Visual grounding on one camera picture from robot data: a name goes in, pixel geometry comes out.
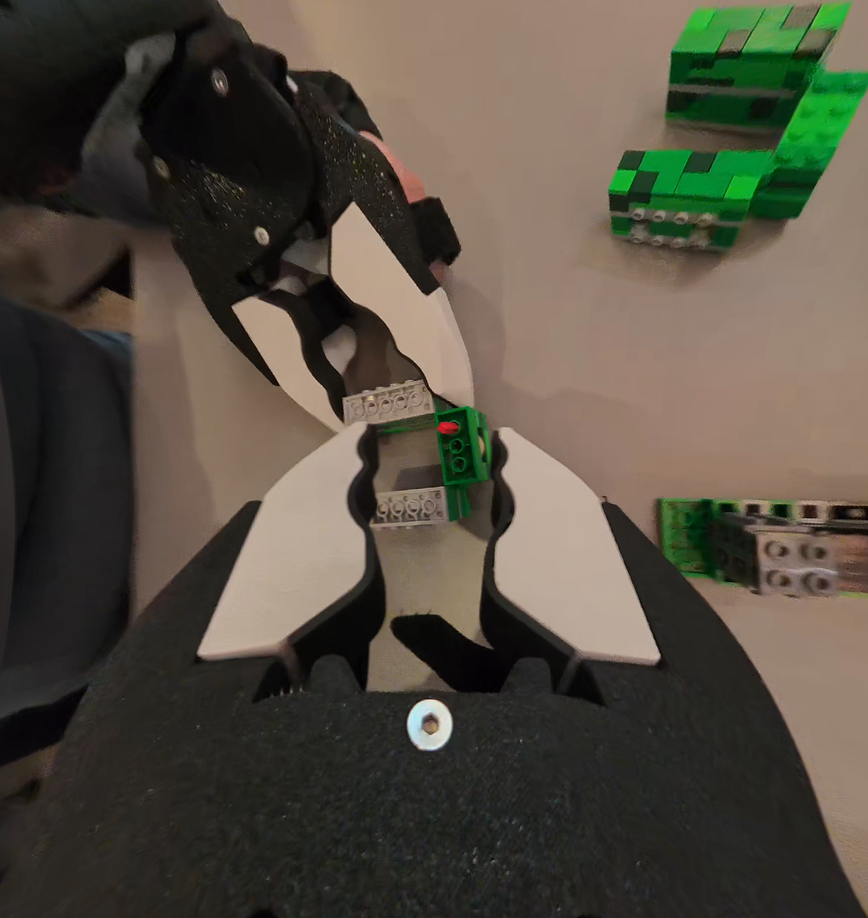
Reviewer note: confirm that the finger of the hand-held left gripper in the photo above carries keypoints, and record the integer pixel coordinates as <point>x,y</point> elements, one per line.
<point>405,301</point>
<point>276,337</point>

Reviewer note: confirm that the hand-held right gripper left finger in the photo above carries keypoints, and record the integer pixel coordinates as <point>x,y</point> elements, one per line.
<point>290,552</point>

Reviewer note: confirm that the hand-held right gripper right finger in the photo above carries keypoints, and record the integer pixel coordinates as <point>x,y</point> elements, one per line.
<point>570,559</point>

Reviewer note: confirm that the green and grey brick frame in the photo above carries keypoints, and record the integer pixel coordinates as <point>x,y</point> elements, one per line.
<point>463,459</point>

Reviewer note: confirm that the grey desk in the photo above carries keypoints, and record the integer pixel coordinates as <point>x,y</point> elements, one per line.
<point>584,344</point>

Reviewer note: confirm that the person's left hand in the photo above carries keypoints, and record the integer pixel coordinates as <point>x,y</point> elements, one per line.
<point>398,172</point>

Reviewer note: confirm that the black and green brick model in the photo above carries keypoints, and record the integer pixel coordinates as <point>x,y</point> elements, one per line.
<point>735,552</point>

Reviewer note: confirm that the green blocky brick figure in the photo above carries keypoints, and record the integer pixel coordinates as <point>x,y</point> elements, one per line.
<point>721,179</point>

